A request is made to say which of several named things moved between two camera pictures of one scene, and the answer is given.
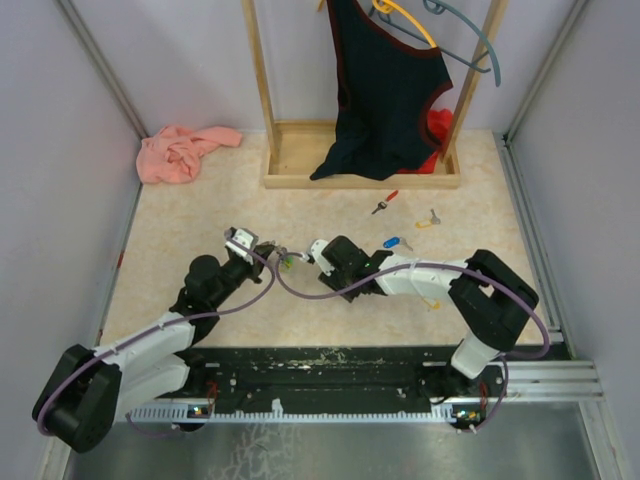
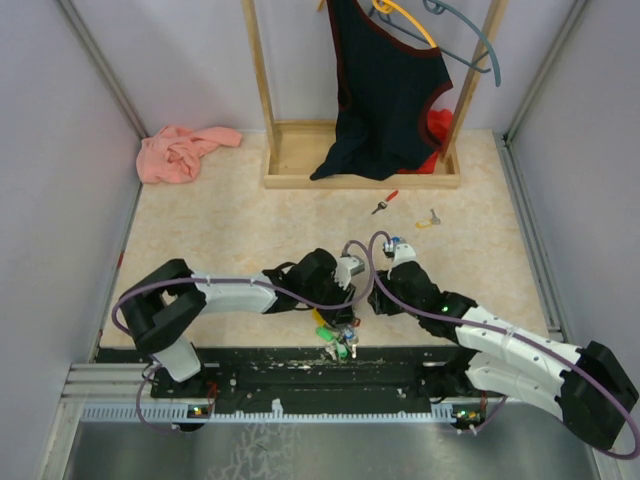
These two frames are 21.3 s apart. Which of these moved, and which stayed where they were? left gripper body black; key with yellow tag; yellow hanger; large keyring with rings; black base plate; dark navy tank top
Moved: large keyring with rings; left gripper body black
Stayed: dark navy tank top; black base plate; yellow hanger; key with yellow tag
